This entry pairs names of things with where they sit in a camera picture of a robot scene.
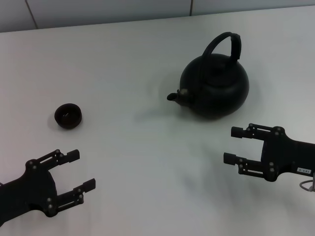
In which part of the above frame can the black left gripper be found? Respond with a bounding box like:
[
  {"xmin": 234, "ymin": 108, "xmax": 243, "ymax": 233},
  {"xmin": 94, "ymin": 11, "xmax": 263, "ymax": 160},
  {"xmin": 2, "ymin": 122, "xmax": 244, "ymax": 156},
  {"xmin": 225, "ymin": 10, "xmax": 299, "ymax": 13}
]
[{"xmin": 0, "ymin": 148, "xmax": 97, "ymax": 222}]

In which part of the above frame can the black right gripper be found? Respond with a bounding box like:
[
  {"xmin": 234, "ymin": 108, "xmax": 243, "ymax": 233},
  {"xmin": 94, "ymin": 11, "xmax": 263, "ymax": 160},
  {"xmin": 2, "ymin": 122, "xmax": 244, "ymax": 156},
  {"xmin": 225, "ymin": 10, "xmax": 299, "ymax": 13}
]
[{"xmin": 223, "ymin": 123, "xmax": 315, "ymax": 183}]

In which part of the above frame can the black round teapot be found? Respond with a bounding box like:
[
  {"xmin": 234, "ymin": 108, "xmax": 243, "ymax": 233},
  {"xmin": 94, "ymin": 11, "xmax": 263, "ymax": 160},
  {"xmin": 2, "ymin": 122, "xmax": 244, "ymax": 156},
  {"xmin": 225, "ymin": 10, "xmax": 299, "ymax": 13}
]
[{"xmin": 166, "ymin": 31, "xmax": 250, "ymax": 121}]

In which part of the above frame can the dark brown teacup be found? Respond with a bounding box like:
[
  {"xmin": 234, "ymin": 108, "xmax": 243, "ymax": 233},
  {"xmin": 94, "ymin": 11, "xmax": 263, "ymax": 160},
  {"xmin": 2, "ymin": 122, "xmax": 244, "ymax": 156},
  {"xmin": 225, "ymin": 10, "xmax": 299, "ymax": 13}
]
[{"xmin": 54, "ymin": 103, "xmax": 83, "ymax": 129}]

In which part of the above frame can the grey cable with metal plug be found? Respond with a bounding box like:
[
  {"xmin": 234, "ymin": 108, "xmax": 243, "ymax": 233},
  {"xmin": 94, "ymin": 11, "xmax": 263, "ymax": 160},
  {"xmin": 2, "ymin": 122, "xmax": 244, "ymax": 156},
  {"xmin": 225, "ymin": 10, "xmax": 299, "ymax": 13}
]
[{"xmin": 298, "ymin": 172, "xmax": 315, "ymax": 192}]

